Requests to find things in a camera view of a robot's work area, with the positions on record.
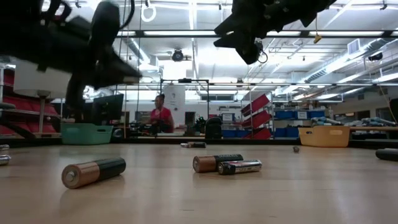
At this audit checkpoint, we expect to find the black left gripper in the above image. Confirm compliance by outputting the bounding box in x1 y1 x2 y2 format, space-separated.
65 1 143 123

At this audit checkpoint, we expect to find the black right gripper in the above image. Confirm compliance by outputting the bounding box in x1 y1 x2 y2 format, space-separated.
213 0 282 65

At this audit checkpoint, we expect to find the black silver printed battery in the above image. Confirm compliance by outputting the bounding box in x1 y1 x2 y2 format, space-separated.
217 159 263 176

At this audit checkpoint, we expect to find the black computer monitor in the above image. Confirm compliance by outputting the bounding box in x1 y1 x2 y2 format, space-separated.
90 93 125 126

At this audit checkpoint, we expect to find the black round hanging device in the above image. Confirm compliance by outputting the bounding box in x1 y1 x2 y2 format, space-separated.
171 48 185 63

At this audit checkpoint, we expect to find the person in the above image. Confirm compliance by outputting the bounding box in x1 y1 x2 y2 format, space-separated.
149 93 175 135

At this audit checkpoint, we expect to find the white pillar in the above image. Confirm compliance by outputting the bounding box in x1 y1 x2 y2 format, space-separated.
162 85 187 126

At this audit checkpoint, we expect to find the teal plastic bin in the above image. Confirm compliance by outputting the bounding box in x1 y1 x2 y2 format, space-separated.
60 123 114 146

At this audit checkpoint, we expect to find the yellow hanging connector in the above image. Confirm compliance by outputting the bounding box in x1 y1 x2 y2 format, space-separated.
313 14 323 45

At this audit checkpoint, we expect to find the tilted red bin rack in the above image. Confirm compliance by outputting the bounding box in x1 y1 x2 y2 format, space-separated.
240 93 274 141

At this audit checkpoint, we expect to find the black chair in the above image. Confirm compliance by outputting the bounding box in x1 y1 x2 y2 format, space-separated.
205 116 223 140

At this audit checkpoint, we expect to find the red bin shelf rack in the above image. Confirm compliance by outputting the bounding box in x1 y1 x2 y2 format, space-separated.
0 67 62 139

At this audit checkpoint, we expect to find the blue storage bin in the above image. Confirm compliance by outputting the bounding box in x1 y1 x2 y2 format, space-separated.
221 129 246 139

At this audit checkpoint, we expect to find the blue bin shelf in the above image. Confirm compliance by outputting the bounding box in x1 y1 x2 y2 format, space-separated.
272 108 326 139

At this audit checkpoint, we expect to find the white air vent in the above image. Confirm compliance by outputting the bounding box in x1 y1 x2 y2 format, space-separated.
347 38 362 56

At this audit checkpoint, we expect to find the grey blue bundle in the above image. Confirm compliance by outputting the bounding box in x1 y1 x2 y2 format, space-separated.
361 116 397 127
310 116 343 127

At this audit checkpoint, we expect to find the yellow plastic bin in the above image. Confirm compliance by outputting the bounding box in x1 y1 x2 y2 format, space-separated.
297 124 351 148

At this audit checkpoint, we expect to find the black overhead light crossbar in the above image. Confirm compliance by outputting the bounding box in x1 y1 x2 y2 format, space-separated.
114 29 398 39

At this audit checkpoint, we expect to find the wooden side table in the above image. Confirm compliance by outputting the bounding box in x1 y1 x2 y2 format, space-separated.
349 125 398 140

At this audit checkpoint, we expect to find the black hanging camera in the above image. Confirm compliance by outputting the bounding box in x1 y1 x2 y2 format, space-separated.
254 39 269 65

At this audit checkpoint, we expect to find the white hanging ring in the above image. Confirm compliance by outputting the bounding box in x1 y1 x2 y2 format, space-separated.
141 2 157 24

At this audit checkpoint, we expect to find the distant black rig frame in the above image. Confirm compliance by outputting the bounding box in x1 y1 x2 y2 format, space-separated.
159 78 210 138

